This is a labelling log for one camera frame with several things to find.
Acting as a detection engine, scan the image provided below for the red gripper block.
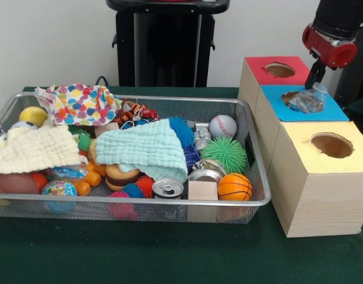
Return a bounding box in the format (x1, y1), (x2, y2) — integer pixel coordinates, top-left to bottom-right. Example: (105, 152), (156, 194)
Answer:
(301, 25), (358, 89)

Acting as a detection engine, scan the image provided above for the clear crinkled plastic packet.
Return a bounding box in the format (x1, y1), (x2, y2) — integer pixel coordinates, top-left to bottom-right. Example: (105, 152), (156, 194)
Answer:
(287, 82), (329, 114)

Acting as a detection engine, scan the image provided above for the mint waffle cloth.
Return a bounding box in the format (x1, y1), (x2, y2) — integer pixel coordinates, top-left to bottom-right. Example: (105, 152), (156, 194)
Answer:
(95, 118), (188, 183)

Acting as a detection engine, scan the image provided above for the polka-dot cloth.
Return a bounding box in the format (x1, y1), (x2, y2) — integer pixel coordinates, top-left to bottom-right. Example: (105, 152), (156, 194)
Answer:
(34, 83), (124, 127)

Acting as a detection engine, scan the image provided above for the cream waffle cloth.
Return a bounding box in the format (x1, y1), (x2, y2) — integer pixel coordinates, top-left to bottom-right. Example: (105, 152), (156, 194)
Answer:
(0, 124), (89, 175)

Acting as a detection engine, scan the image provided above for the silver mesh bin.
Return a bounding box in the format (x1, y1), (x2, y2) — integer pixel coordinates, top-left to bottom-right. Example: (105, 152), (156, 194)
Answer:
(0, 91), (272, 225)

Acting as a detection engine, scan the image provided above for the wooden box with three holes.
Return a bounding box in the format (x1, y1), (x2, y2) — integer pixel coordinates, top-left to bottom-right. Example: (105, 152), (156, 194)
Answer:
(237, 55), (363, 238)

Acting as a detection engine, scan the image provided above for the dark green table cloth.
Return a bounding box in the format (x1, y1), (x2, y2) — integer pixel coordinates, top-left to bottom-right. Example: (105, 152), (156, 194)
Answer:
(0, 85), (363, 284)
(343, 93), (363, 127)

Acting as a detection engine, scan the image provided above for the white toy baseball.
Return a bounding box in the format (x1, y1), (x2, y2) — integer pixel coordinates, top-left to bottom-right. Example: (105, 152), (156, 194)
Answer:
(209, 114), (238, 139)

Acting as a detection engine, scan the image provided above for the large green spiky ball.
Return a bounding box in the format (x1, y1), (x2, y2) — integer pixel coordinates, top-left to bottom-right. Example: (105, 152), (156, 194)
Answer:
(201, 136), (248, 173)

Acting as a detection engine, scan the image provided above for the orange toy basketball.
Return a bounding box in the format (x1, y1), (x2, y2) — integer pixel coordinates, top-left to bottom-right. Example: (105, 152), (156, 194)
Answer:
(217, 172), (253, 201)

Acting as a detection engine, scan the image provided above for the blue spiky ball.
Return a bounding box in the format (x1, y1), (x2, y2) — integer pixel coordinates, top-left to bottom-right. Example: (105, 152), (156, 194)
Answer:
(168, 116), (195, 148)

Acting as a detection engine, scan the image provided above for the wooden block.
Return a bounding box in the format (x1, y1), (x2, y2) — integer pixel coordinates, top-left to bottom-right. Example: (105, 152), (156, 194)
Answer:
(188, 180), (219, 201)

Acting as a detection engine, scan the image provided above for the silver can with pull tab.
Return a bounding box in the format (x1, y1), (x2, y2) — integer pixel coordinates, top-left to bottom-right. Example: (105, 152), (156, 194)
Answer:
(152, 177), (185, 199)

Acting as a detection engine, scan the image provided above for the yellow ball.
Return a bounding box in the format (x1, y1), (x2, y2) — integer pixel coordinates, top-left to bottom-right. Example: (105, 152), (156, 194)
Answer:
(18, 105), (49, 125)

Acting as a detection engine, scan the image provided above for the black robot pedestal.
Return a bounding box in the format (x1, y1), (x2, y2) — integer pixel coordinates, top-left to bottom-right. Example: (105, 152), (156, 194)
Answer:
(105, 0), (231, 88)

